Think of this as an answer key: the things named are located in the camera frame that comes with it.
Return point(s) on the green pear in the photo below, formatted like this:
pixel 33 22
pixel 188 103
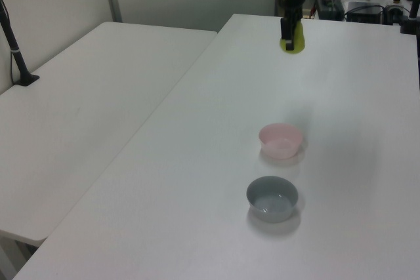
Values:
pixel 299 39

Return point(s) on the white side table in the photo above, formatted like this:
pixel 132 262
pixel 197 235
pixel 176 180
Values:
pixel 82 112

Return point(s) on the grey plastic bowl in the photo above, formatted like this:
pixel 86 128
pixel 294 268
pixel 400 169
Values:
pixel 272 199

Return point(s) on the pink plastic bowl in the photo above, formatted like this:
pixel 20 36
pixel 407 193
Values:
pixel 280 140

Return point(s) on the black camera stand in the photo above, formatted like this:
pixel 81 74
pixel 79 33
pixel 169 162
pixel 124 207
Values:
pixel 410 14
pixel 14 53

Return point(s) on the black equipment box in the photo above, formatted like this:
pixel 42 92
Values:
pixel 329 6

